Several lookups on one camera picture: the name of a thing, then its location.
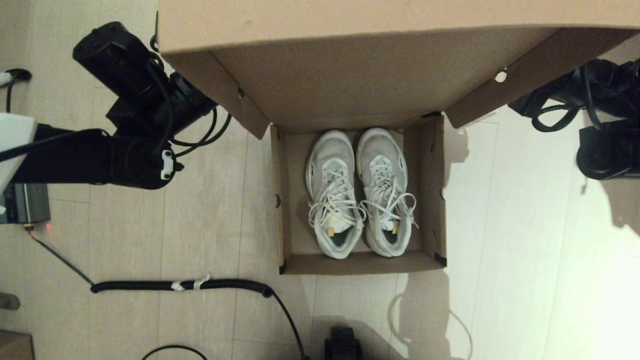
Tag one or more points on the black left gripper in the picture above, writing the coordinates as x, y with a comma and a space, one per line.
192, 102

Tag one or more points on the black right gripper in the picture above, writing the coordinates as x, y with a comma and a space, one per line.
545, 97

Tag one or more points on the white lace-up sneaker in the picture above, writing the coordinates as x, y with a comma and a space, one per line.
380, 147
332, 150

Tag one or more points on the brown cardboard shoe box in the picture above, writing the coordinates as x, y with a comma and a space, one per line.
350, 65

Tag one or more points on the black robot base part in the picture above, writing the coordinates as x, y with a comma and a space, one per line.
342, 345

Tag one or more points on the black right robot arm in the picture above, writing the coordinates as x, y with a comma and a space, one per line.
610, 150

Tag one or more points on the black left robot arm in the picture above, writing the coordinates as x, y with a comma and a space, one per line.
90, 157

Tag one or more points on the small brown cardboard box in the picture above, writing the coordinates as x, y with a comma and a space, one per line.
15, 347

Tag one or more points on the grey power supply unit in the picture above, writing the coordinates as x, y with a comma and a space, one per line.
22, 202

